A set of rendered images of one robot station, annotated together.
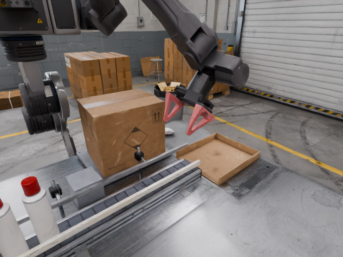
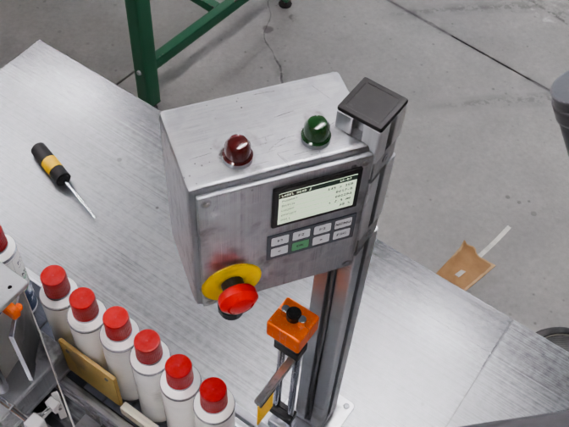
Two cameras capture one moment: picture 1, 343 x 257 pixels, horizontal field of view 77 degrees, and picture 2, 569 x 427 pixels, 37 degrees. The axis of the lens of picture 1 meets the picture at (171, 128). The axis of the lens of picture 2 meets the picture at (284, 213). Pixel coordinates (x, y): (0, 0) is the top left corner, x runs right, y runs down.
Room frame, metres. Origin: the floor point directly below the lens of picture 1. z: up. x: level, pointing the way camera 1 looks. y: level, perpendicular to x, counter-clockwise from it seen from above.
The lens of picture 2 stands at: (0.08, 0.21, 2.03)
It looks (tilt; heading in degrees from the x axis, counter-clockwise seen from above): 54 degrees down; 72
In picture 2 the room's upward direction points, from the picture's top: 4 degrees clockwise
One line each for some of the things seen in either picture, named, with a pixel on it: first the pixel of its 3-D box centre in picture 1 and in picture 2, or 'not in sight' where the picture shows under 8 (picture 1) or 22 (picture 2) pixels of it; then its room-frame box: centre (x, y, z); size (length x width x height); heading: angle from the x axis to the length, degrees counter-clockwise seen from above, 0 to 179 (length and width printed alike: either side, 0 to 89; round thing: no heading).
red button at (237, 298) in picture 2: not in sight; (236, 295); (0.17, 0.61, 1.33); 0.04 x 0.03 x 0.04; 5
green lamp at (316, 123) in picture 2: not in sight; (317, 129); (0.25, 0.66, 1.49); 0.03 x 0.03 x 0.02
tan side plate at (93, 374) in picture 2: not in sight; (91, 374); (0.00, 0.75, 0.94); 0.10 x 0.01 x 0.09; 130
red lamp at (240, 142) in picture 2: not in sight; (237, 148); (0.18, 0.65, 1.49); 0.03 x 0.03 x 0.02
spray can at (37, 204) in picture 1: (40, 211); not in sight; (0.40, 0.33, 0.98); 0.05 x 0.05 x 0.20
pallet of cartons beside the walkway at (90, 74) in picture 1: (98, 79); not in sight; (4.07, 1.38, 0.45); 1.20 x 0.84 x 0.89; 37
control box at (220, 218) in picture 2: not in sight; (266, 196); (0.21, 0.68, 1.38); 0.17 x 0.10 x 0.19; 5
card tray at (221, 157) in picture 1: (217, 154); not in sight; (0.86, -0.22, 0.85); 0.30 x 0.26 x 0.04; 130
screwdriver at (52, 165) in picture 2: not in sight; (66, 182); (-0.01, 1.16, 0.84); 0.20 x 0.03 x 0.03; 115
